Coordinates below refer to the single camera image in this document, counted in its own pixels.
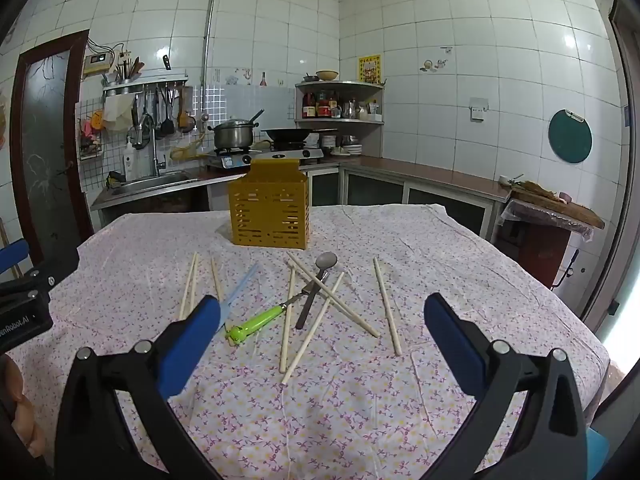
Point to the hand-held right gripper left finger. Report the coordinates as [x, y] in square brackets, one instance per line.
[192, 345]

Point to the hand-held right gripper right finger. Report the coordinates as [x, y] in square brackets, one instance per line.
[455, 345]

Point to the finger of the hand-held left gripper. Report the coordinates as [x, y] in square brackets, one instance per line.
[14, 256]
[55, 266]

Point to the yellow slotted utensil holder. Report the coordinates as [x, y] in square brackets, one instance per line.
[270, 210]

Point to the metal cups with utensils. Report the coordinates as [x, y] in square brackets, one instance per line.
[125, 72]

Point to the person's left hand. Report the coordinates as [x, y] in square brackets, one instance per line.
[20, 410]

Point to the light blue chopstick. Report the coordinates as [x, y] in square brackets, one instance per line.
[245, 282]

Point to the pink floral tablecloth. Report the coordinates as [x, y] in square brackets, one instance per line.
[350, 410]

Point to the dark framed glass door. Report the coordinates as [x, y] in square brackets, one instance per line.
[45, 135]

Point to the white soap bottle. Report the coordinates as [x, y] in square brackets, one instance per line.
[129, 162]

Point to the small plastic covered table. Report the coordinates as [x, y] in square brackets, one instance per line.
[535, 245]

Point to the metal spoon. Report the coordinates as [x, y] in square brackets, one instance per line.
[327, 261]

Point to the chrome faucet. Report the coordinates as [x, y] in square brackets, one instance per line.
[152, 145]

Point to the hanging beige cloth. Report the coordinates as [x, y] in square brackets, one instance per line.
[117, 112]

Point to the small white cup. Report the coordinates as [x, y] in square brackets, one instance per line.
[504, 180]

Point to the glass door base cabinet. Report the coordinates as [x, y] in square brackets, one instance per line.
[380, 190]

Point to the brown kitchen counter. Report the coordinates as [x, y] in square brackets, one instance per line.
[425, 172]

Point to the wooden cutting board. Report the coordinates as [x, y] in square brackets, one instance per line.
[555, 200]

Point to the blue stool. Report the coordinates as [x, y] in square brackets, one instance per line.
[597, 452]

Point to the hanging black ladles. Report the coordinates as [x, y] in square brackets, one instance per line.
[165, 120]

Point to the hanging wooden brush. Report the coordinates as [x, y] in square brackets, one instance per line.
[185, 115]

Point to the steel gas stove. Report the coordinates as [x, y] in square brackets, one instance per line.
[280, 156]

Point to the steel pot with lid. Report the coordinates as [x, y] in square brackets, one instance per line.
[232, 135]

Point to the stack of white plates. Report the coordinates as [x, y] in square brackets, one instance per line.
[345, 149]

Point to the black wok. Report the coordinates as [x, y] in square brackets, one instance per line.
[292, 135]

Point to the round green cutting board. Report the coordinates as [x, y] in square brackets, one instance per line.
[570, 137]

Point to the corner shelf with bottles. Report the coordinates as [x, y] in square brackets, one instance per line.
[340, 110]

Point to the beige bowl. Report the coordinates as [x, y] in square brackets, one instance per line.
[327, 75]

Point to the metal wall rack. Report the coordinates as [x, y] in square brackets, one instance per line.
[145, 84]

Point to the yellow wall control box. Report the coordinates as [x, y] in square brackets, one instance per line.
[96, 64]

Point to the white wall socket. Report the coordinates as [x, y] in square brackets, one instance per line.
[478, 110]

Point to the grey wall pipe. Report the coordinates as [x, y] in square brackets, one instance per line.
[208, 25]

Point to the yellow wall poster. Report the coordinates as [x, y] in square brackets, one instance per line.
[369, 69]

